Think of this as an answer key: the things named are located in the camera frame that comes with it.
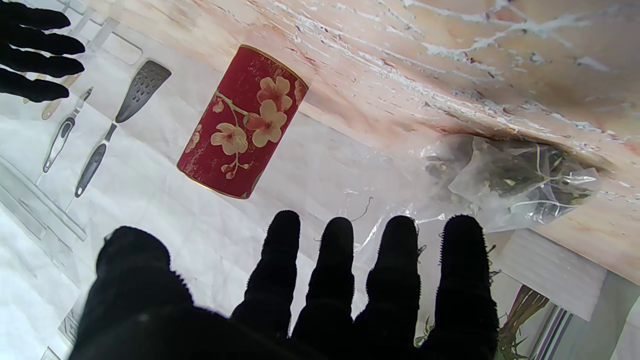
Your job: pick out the green leafy potted plant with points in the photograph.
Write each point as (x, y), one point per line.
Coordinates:
(520, 310)

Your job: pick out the black slotted spatula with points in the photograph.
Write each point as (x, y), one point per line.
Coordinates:
(140, 90)

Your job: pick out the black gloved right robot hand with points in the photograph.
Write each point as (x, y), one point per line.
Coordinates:
(30, 62)

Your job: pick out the white rectangular planter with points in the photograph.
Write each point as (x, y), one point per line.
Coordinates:
(550, 272)

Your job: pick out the white printed backdrop cloth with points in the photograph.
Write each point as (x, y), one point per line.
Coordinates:
(175, 240)

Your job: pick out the red floral tea tin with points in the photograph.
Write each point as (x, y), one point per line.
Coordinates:
(235, 100)

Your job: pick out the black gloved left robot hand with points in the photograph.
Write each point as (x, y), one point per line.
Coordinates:
(160, 320)

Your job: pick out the clear plastic bag of tea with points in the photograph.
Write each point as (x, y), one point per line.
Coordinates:
(510, 175)

